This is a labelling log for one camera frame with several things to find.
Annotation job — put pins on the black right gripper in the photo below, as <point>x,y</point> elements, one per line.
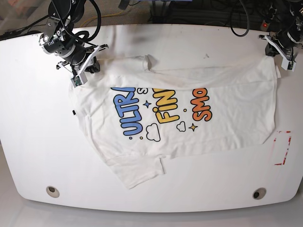
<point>56,40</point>

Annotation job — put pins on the table grommet hole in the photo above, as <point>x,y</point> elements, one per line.
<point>259,193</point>
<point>52,191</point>

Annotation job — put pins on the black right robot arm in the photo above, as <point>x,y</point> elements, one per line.
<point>65,13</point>

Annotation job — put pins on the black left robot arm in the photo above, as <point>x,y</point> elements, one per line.
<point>289,14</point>

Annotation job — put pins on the right table grommet hole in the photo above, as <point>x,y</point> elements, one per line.
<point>259,193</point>

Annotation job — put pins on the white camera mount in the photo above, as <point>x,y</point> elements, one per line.
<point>288,56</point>
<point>84,66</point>

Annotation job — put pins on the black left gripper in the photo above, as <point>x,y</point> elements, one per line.
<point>286,39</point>

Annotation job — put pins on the white printed T-shirt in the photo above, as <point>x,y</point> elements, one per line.
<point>134,116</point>

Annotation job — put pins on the left table grommet hole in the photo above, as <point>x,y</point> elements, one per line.
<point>52,191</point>

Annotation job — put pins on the red tape rectangle marker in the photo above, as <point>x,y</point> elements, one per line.
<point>280,149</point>

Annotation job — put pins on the black power strip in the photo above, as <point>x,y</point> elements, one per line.
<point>268,12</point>

